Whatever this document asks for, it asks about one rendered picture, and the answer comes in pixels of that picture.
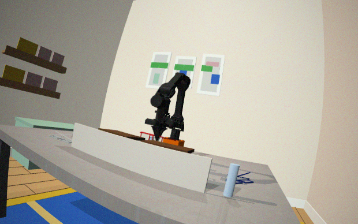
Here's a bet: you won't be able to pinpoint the red glasses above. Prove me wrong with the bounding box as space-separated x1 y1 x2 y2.
140 132 167 142

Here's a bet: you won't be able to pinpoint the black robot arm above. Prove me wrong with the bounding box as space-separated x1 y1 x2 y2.
151 72 191 141

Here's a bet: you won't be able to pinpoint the blue glasses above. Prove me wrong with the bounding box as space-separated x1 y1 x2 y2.
236 173 253 184

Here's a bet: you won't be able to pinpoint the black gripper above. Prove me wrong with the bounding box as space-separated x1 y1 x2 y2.
145 109 171 141

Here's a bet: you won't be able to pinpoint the grey rectangular panel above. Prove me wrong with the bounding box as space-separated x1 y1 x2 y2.
71 123 212 193

